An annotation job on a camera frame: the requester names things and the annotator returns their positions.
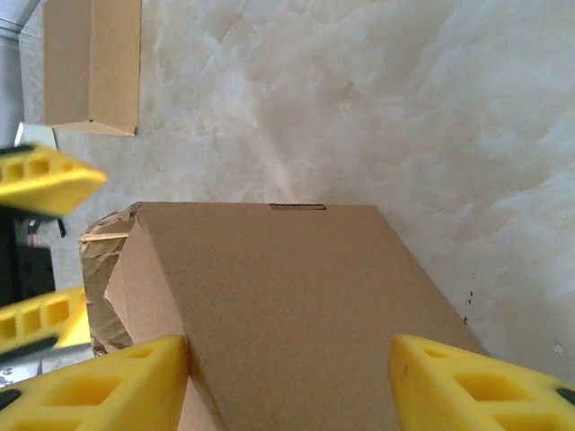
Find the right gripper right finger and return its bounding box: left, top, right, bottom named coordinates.
left=388, top=332, right=575, bottom=431

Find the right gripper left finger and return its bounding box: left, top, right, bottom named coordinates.
left=0, top=334, right=190, bottom=431

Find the brown cardboard mailer box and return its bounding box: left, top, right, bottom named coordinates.
left=78, top=200, right=491, bottom=431
left=41, top=0, right=143, bottom=138

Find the left aluminium side rail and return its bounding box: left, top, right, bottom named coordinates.
left=0, top=0, right=45, bottom=37

